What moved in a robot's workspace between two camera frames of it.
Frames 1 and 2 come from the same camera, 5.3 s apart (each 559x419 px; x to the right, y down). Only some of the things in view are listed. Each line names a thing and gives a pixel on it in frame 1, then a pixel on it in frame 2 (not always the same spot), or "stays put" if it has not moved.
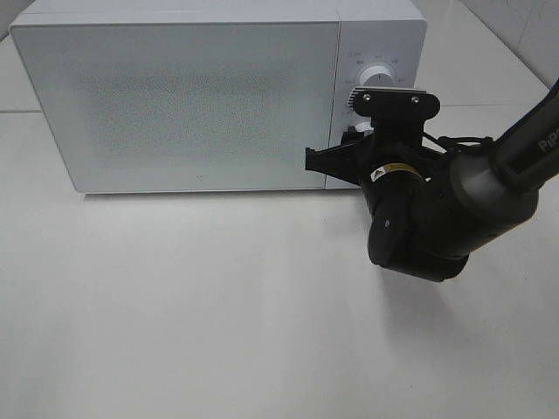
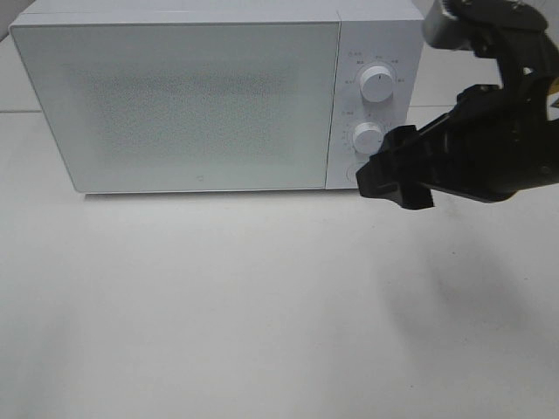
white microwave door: (185, 105) stays put
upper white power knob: (376, 76) stays put
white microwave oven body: (168, 96) stays put
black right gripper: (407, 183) -> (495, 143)
